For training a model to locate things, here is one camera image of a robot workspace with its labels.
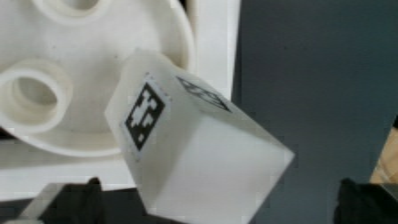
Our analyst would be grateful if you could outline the white fence wall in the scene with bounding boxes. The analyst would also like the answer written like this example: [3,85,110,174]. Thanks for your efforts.
[0,141,135,201]
[186,0,242,98]

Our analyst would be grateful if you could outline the white right fence wall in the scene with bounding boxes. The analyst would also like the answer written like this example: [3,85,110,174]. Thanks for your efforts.
[186,0,242,98]

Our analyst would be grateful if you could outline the white front fence wall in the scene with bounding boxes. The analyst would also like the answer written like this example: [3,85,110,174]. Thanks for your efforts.
[0,141,135,201]

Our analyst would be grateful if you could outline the white stool leg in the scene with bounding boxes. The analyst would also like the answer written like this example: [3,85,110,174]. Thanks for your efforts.
[105,50,295,224]

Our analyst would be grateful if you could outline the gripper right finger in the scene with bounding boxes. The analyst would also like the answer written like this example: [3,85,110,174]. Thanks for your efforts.
[336,178,398,224]

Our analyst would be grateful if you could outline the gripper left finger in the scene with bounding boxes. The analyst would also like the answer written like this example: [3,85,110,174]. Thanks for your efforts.
[18,178,105,224]

